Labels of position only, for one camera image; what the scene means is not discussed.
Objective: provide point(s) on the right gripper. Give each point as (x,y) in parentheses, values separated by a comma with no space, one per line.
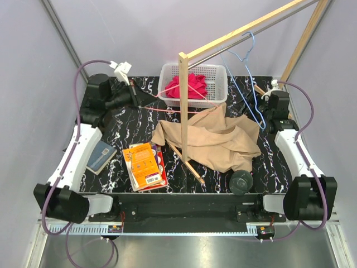
(250,99)

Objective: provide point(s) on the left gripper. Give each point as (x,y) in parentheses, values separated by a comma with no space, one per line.
(140,98)

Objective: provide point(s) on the pink wire hanger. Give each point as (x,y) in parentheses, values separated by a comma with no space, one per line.
(215,97)

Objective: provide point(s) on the beige t shirt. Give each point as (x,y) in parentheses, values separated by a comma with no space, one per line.
(222,143)

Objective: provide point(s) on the red t shirt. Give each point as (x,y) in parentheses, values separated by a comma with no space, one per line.
(197,87)

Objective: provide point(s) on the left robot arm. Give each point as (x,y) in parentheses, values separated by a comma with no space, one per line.
(59,198)

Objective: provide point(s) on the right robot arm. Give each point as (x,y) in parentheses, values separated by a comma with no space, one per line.
(311,194)

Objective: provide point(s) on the white plastic basket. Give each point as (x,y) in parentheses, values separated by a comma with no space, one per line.
(215,78)

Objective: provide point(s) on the purple book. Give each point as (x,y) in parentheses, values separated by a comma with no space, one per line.
(155,153)

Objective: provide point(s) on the wooden clothes rack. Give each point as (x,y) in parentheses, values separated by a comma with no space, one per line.
(263,23)

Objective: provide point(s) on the dark blue book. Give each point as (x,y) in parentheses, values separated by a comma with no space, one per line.
(100,157)

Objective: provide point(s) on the orange book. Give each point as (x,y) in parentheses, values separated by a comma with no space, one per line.
(142,166)

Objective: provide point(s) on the black cylindrical cup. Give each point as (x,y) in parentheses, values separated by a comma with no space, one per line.
(241,182)

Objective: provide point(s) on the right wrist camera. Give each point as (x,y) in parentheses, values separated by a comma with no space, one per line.
(275,87)

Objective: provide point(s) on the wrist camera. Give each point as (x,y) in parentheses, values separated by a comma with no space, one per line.
(275,87)
(121,71)

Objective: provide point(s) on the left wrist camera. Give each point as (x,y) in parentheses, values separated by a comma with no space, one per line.
(121,71)

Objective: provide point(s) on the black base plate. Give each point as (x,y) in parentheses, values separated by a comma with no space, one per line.
(186,214)

